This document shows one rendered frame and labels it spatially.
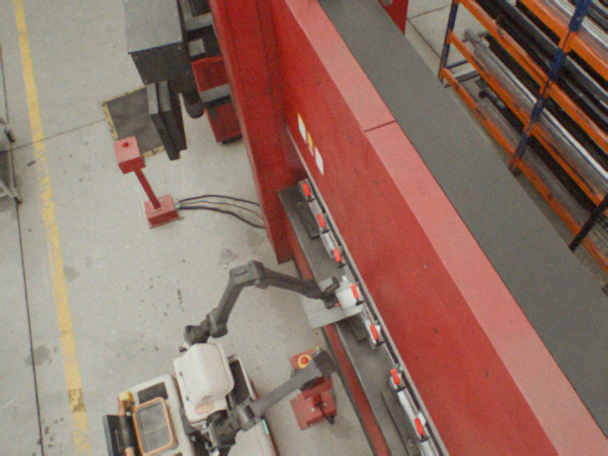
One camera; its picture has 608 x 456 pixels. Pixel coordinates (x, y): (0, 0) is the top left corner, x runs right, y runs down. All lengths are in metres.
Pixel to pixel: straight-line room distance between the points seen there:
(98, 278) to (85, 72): 2.40
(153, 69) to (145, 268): 1.95
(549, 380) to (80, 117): 4.77
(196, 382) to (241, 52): 1.38
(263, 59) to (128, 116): 2.87
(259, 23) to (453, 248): 1.40
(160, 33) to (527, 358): 1.98
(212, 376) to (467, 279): 1.22
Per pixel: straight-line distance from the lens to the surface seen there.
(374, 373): 2.60
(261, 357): 3.57
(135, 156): 3.64
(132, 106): 5.20
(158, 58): 2.48
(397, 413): 2.53
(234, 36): 2.30
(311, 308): 2.57
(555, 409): 1.16
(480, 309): 1.19
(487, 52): 4.16
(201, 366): 2.14
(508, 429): 1.36
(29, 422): 3.99
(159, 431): 2.64
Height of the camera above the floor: 3.36
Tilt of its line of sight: 58 degrees down
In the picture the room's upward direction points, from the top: 9 degrees counter-clockwise
